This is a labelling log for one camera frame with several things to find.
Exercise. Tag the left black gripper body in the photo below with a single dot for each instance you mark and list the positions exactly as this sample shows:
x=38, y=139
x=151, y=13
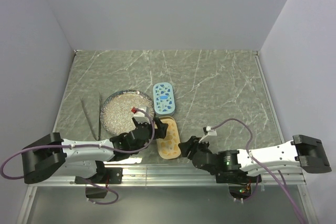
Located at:
x=159, y=132

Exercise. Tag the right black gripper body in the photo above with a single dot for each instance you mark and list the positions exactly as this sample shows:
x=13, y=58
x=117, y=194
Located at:
x=196, y=146

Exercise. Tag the beige patterned lid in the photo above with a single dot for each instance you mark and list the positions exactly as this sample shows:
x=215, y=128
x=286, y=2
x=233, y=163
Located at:
x=172, y=134

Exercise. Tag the beige lunch box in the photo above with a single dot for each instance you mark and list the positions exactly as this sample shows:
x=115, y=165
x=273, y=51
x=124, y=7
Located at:
x=168, y=151

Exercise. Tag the blue lunch box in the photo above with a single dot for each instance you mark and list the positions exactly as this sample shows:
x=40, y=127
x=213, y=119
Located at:
x=165, y=111

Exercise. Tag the blue patterned lid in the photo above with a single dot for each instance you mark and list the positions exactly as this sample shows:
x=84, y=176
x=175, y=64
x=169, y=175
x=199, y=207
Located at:
x=163, y=95

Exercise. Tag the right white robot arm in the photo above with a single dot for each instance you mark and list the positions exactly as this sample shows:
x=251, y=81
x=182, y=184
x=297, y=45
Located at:
x=302, y=151

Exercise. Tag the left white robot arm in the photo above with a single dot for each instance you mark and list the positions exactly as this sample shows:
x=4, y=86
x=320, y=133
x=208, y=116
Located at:
x=55, y=156

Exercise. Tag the speckled round plate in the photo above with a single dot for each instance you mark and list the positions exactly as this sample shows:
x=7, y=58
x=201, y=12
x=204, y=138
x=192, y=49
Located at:
x=116, y=115

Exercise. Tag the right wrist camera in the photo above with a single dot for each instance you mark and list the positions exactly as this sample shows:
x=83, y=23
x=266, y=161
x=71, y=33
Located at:
x=209, y=134

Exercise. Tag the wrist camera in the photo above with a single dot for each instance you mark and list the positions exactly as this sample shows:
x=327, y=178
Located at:
x=209, y=134
x=139, y=114

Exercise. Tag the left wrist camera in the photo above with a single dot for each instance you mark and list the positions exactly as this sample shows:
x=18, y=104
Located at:
x=139, y=114

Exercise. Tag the aluminium frame rail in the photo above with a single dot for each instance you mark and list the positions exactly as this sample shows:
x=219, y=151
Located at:
x=168, y=175

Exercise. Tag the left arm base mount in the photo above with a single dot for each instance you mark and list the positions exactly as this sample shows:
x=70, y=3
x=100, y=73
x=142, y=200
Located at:
x=98, y=187

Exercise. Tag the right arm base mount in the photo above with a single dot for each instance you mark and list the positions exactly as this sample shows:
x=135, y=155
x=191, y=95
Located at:
x=240, y=183

